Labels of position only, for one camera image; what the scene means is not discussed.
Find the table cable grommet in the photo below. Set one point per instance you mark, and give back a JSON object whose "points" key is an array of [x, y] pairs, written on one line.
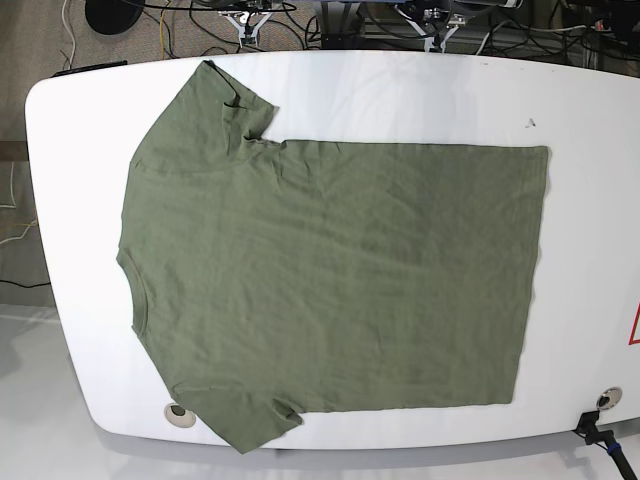
{"points": [[609, 398], [178, 416]]}

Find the black flat bar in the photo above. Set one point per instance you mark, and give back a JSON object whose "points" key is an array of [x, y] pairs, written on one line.
{"points": [[89, 68]]}

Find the olive green T-shirt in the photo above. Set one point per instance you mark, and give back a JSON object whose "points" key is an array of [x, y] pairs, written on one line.
{"points": [[270, 280]]}

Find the black round stand base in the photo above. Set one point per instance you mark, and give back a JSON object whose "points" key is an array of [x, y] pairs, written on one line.
{"points": [[112, 17]]}

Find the right table cable grommet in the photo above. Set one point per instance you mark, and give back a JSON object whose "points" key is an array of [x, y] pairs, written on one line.
{"points": [[609, 398]]}

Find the red triangle sticker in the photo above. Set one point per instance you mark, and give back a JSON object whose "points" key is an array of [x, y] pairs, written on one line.
{"points": [[634, 333]]}

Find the aluminium frame post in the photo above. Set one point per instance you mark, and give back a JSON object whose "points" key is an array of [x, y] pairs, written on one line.
{"points": [[338, 22]]}

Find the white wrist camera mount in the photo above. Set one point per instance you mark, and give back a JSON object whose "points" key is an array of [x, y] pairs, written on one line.
{"points": [[247, 25], [436, 27]]}

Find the black clamp with cable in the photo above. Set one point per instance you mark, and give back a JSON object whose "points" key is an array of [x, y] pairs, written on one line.
{"points": [[588, 431]]}

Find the left table cable grommet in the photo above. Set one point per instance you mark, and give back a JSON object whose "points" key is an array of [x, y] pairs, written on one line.
{"points": [[178, 416]]}

